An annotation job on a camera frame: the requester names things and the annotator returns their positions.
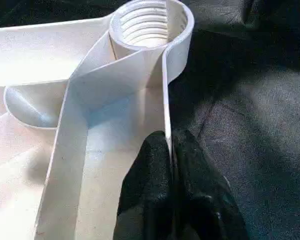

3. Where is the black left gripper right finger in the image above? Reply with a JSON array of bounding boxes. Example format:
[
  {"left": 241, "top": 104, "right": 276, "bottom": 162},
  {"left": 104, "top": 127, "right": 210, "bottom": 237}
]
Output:
[{"left": 170, "top": 129, "right": 250, "bottom": 240}]

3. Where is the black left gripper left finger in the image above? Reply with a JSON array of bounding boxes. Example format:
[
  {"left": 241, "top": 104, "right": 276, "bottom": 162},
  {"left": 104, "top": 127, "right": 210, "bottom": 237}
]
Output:
[{"left": 113, "top": 130, "right": 176, "bottom": 240}]

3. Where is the white plastic table top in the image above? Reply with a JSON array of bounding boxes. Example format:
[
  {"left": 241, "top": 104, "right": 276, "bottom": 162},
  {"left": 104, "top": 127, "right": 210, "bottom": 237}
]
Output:
[{"left": 0, "top": 0, "right": 196, "bottom": 240}]

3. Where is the black work mat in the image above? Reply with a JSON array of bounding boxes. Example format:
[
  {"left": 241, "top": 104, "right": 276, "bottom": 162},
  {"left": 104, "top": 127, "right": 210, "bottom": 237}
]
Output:
[{"left": 0, "top": 0, "right": 300, "bottom": 240}]

